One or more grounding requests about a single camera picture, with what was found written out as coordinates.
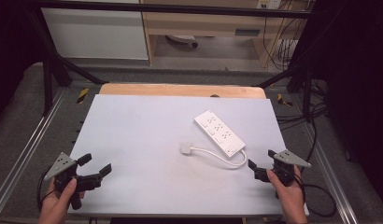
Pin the black curtain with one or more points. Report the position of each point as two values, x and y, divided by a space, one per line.
357 77
12 40

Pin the person's right hand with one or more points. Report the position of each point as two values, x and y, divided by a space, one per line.
290 202

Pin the light wooden desk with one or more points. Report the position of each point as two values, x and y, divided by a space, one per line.
208 23

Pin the white cabinet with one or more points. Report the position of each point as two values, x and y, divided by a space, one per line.
96 34

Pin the white wall socket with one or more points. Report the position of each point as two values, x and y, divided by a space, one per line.
269 3

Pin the white table board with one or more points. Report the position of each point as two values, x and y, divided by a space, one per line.
139 149

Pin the black metal frame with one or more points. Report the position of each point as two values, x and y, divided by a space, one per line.
180 10

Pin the aluminium rail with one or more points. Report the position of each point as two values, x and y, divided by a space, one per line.
329 174
27 146

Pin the white power strip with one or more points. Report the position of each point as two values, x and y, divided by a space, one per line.
219 132

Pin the person's left hand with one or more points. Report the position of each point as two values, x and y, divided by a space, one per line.
55 207

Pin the office chair base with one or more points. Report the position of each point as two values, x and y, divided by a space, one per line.
183 39

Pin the yellow black tape marker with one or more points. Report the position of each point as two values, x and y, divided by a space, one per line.
82 95
283 100

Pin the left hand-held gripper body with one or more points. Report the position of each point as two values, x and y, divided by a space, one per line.
60 166

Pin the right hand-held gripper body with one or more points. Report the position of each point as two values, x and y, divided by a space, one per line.
287 160

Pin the wooden table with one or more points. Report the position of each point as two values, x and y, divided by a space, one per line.
180 90

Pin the white plug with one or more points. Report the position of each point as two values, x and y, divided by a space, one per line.
186 147

